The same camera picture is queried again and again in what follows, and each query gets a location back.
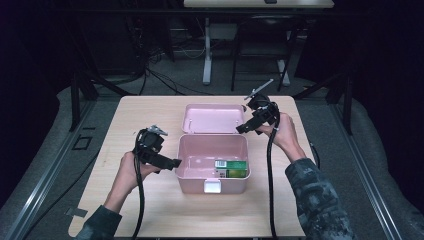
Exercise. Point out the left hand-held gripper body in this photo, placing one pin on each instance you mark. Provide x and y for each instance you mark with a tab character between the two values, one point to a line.
151	143

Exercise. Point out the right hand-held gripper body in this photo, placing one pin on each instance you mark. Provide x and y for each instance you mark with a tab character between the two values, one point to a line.
263	110

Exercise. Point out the pink plastic storage box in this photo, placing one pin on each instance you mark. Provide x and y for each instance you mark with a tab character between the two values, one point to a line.
213	150

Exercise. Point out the green and white carton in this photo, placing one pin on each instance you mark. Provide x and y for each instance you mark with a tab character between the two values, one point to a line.
235	168

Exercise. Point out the person's right hand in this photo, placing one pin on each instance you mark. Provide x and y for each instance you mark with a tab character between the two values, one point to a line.
286	133

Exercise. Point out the person's left hand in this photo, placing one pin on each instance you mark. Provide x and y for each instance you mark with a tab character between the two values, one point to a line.
128	173

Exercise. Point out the black chair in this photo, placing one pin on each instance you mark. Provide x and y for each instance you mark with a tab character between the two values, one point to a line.
263	46

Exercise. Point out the white desk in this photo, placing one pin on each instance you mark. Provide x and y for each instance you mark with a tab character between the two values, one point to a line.
207	50

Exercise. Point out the black metal stand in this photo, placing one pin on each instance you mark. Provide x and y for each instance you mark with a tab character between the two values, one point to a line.
75	100
348	100

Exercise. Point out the grey box under desk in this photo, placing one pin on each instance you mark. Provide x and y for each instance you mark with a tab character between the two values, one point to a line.
223	31

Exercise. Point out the aluminium floor rail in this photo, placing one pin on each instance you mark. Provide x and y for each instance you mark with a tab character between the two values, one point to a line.
40	186
370	180

